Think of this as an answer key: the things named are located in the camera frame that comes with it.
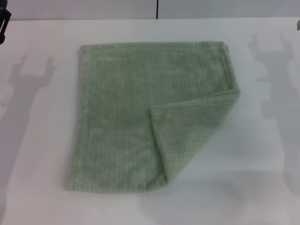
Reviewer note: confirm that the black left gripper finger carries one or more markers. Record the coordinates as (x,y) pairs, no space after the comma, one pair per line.
(4,21)

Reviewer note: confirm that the green terry towel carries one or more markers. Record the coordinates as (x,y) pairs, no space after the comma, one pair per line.
(122,112)

